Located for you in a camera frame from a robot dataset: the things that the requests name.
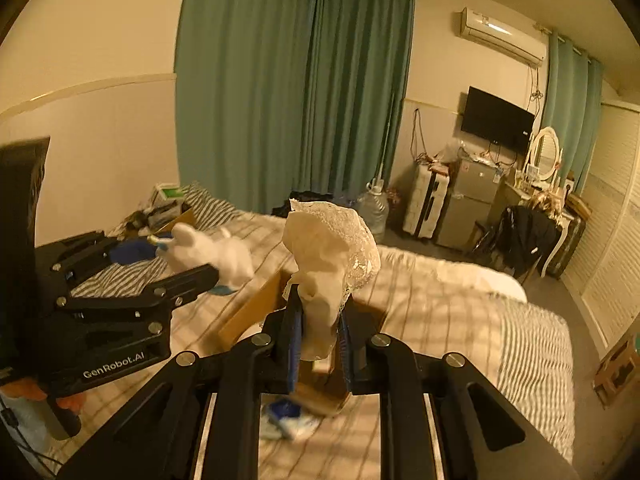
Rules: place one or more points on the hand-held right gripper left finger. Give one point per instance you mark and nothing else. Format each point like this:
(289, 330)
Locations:
(295, 345)

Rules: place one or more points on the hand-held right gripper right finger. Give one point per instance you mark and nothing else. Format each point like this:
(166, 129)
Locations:
(345, 347)

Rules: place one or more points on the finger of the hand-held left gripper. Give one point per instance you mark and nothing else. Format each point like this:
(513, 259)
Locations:
(165, 285)
(135, 251)

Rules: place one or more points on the brown cardboard box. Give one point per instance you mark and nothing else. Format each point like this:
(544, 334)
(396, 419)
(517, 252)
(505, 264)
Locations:
(250, 315)

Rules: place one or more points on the white fluffy sock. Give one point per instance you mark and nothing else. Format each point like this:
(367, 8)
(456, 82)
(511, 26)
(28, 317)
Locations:
(225, 255)

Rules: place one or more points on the white lace-trimmed sock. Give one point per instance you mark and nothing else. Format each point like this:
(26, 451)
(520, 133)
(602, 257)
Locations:
(325, 255)

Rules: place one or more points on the person's left hand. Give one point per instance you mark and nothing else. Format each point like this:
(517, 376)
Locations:
(67, 402)

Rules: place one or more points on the small open cardboard box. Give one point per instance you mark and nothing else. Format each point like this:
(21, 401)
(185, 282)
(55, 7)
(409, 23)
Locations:
(180, 220)

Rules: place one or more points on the white and green box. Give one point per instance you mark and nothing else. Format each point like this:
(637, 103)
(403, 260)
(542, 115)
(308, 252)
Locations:
(167, 197)

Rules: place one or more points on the blue and white cloth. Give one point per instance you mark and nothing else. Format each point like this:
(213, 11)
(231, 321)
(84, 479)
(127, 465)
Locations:
(290, 422)

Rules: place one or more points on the striped pillow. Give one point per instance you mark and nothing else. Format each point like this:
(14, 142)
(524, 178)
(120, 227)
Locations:
(212, 207)

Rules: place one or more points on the bed with checked sheet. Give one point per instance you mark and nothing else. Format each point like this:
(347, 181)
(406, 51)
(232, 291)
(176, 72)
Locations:
(440, 350)

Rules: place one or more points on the clear water jug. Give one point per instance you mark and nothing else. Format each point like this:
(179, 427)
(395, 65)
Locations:
(374, 210)

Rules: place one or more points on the dark cloth pile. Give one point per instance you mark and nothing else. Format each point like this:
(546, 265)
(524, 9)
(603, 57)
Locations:
(305, 200)

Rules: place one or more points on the white duvet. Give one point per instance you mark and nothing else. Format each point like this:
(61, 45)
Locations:
(480, 277)

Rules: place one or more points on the white suitcase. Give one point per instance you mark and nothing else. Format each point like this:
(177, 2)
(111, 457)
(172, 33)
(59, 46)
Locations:
(425, 200)

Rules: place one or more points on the silver mini fridge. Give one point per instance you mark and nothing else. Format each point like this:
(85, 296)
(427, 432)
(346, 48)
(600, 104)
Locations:
(467, 205)

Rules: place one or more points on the green curtain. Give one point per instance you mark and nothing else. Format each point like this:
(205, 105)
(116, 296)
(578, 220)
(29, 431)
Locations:
(240, 85)
(572, 105)
(357, 90)

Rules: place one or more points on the black jacket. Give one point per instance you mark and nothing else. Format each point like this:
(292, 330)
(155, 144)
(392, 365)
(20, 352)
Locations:
(525, 235)

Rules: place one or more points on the dark suitcase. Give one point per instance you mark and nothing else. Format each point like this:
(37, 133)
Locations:
(572, 240)

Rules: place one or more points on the white vanity table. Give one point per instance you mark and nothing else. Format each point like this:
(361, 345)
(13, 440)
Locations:
(562, 210)

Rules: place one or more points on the printed cardboard box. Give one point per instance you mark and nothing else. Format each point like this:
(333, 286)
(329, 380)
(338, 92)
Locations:
(617, 370)

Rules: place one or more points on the white oval mirror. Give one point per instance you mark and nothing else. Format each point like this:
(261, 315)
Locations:
(545, 150)

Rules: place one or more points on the white louvered wardrobe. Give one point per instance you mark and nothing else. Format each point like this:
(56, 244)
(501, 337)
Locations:
(610, 220)

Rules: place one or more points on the white air conditioner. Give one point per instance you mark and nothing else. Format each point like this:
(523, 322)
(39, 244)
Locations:
(500, 35)

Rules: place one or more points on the black wall television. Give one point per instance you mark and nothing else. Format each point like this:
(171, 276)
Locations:
(495, 117)

